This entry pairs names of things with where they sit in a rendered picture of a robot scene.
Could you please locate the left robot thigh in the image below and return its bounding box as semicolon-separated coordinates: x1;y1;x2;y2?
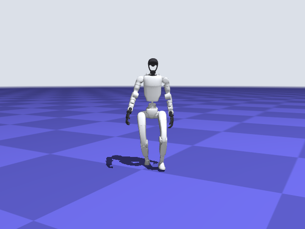
157;111;167;144

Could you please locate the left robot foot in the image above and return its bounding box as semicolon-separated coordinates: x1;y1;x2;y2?
158;162;165;170

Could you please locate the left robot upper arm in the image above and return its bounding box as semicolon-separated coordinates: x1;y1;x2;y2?
161;76;170;100

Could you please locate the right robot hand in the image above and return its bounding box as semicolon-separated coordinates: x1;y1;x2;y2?
126;107;132;125

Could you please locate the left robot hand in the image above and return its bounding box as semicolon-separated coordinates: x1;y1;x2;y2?
168;111;174;128

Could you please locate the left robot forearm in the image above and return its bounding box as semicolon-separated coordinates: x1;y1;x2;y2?
166;94;174;114

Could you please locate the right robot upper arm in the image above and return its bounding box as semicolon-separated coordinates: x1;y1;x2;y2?
132;76;144;98

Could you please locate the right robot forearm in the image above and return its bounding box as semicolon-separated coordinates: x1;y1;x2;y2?
127;92;136;111

